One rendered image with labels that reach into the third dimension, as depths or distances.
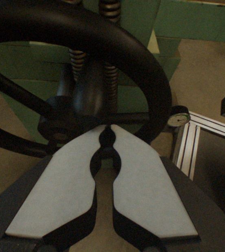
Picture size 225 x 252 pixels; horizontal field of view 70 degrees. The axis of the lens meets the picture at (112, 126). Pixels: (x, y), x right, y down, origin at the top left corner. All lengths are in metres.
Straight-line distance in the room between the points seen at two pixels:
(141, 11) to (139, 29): 0.02
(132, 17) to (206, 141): 0.94
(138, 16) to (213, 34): 0.20
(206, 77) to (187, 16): 1.54
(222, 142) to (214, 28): 0.84
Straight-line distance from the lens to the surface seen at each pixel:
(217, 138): 1.14
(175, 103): 0.56
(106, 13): 0.21
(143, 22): 0.23
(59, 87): 0.26
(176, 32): 0.36
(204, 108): 1.56
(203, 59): 2.08
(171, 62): 0.40
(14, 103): 0.55
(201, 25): 0.37
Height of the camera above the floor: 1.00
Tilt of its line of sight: 58 degrees down
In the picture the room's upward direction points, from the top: 10 degrees clockwise
